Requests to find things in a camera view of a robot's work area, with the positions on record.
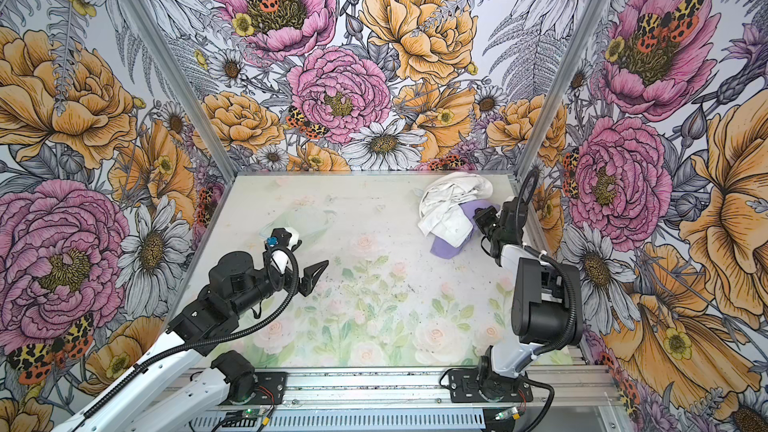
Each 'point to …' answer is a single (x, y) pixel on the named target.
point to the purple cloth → (446, 250)
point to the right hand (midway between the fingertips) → (475, 214)
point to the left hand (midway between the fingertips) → (311, 260)
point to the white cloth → (441, 211)
